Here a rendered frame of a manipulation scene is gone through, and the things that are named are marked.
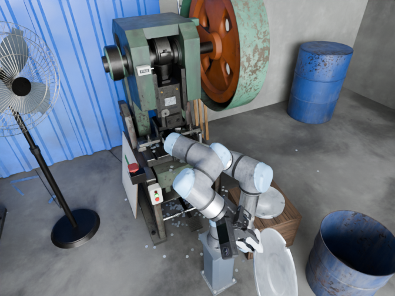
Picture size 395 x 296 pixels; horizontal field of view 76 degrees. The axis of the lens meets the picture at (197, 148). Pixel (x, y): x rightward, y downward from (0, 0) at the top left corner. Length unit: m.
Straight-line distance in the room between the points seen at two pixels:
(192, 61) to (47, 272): 1.79
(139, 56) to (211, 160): 0.86
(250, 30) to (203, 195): 0.92
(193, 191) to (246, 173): 0.42
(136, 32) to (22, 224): 1.94
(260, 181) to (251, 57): 0.66
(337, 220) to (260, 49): 1.20
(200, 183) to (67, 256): 1.74
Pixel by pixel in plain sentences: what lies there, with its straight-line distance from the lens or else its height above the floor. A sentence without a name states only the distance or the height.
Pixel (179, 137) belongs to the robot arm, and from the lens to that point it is 0.83.
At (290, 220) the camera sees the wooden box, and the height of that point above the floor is 0.35.
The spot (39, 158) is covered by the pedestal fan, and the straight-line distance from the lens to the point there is 1.96.
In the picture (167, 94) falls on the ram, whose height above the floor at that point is 1.12.
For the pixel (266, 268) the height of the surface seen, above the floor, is 1.00.
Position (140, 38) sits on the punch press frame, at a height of 1.46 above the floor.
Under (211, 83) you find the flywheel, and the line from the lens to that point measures 1.90.
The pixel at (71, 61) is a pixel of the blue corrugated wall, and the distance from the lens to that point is 2.72.
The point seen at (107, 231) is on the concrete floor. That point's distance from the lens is 2.33.
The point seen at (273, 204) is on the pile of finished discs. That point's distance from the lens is 1.92.
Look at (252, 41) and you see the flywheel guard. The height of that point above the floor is 1.45.
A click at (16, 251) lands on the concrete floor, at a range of 2.57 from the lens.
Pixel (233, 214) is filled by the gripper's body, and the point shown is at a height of 1.16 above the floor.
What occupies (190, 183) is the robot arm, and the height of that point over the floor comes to 1.30.
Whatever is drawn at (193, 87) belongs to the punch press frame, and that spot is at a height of 1.14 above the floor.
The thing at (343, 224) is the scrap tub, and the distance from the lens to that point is 2.01.
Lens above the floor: 1.80
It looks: 37 degrees down
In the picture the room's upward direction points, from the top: 2 degrees counter-clockwise
